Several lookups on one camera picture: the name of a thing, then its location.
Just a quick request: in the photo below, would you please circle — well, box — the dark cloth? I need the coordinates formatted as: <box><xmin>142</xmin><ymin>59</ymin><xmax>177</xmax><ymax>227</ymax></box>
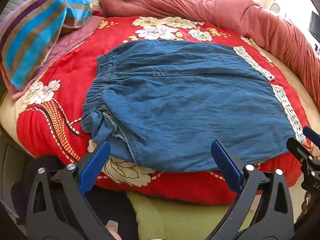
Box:
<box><xmin>85</xmin><ymin>187</ymin><xmax>139</xmax><ymax>240</ymax></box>

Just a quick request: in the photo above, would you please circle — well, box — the person's left hand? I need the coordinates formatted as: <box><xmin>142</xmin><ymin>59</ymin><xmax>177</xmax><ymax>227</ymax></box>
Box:
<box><xmin>106</xmin><ymin>220</ymin><xmax>120</xmax><ymax>240</ymax></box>

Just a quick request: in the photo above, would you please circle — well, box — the pink quilted mat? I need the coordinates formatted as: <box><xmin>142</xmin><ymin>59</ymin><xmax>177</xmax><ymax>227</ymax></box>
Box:
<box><xmin>5</xmin><ymin>17</ymin><xmax>105</xmax><ymax>100</ymax></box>

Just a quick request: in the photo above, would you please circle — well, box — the red floral blanket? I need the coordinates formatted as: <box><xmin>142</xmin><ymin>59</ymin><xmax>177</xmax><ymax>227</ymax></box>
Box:
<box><xmin>16</xmin><ymin>16</ymin><xmax>313</xmax><ymax>205</ymax></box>

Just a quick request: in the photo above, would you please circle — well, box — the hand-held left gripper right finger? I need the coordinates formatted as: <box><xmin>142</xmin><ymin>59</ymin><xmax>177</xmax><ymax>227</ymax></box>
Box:
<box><xmin>205</xmin><ymin>139</ymin><xmax>295</xmax><ymax>240</ymax></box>

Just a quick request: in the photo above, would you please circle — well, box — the green fleece jacket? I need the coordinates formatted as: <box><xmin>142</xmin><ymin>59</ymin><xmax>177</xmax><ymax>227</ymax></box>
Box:
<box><xmin>126</xmin><ymin>192</ymin><xmax>253</xmax><ymax>240</ymax></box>

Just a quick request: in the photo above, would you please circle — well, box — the blue denim pants lace trim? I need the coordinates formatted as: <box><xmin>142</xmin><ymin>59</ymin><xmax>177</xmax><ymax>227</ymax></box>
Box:
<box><xmin>80</xmin><ymin>40</ymin><xmax>307</xmax><ymax>173</ymax></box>

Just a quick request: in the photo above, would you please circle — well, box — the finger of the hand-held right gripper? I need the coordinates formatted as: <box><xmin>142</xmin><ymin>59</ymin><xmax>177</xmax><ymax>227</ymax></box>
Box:
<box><xmin>286</xmin><ymin>137</ymin><xmax>316</xmax><ymax>165</ymax></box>
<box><xmin>303</xmin><ymin>126</ymin><xmax>320</xmax><ymax>147</ymax></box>

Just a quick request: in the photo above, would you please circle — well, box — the striped towel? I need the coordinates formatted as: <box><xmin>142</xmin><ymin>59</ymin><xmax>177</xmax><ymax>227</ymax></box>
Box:
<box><xmin>0</xmin><ymin>0</ymin><xmax>92</xmax><ymax>90</ymax></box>

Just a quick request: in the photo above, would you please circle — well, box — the salmon pink quilt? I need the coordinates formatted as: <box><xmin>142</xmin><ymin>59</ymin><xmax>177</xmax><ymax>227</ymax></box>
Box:
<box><xmin>97</xmin><ymin>0</ymin><xmax>320</xmax><ymax>110</ymax></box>

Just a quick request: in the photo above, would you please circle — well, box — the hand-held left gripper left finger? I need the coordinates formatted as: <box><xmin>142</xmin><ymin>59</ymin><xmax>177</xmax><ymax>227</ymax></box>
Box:
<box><xmin>26</xmin><ymin>140</ymin><xmax>118</xmax><ymax>240</ymax></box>

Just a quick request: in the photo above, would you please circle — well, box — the black screen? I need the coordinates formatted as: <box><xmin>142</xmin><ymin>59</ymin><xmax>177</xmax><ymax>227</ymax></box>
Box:
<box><xmin>308</xmin><ymin>11</ymin><xmax>320</xmax><ymax>37</ymax></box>

